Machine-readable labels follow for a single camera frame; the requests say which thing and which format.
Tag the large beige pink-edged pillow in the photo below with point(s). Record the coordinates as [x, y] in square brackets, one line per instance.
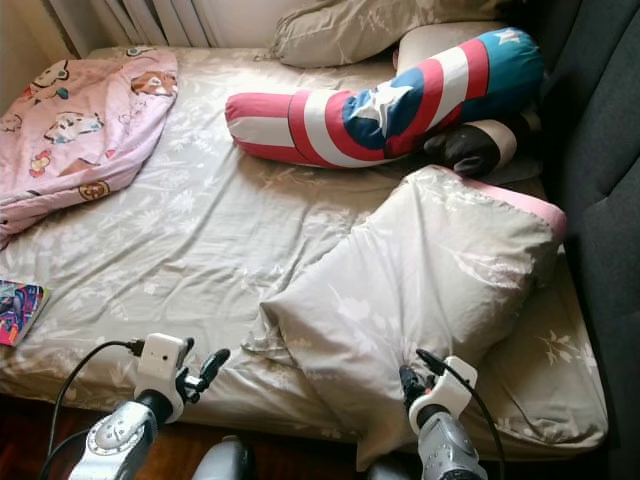
[430, 280]

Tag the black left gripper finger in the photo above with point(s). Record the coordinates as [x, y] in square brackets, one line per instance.
[215, 364]

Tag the colourful comic magazine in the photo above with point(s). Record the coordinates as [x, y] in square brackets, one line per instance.
[20, 312]

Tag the beige floral pillow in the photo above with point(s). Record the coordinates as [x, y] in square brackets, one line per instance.
[360, 28]

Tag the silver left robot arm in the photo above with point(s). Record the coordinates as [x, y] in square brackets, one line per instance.
[115, 440]

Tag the grey robot leg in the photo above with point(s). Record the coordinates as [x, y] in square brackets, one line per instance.
[225, 460]
[388, 470]

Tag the plain cream pillow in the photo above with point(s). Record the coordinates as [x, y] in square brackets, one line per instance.
[425, 45]

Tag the dark grey padded headboard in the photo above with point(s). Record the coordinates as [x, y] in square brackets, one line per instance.
[600, 150]

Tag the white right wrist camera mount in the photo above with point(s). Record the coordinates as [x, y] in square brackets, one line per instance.
[445, 392]

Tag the pink cartoon print blanket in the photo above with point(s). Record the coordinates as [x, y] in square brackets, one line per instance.
[80, 130]

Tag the grey pleated curtain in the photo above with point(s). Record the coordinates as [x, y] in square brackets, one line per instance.
[130, 20]

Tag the mattress with beige floral sheet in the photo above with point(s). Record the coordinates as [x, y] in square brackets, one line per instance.
[210, 250]

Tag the red white blue star bolster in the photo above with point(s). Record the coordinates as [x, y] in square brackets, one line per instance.
[380, 110]

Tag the grey left robot leg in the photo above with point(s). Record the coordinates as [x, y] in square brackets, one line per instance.
[225, 460]

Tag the grey right robot leg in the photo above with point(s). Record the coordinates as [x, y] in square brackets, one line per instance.
[388, 470]

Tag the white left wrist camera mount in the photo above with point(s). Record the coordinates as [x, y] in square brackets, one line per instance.
[160, 362]

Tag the black and beige plush toy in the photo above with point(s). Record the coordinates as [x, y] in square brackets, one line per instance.
[465, 148]

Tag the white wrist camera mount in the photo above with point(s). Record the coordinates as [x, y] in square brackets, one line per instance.
[445, 392]
[160, 362]

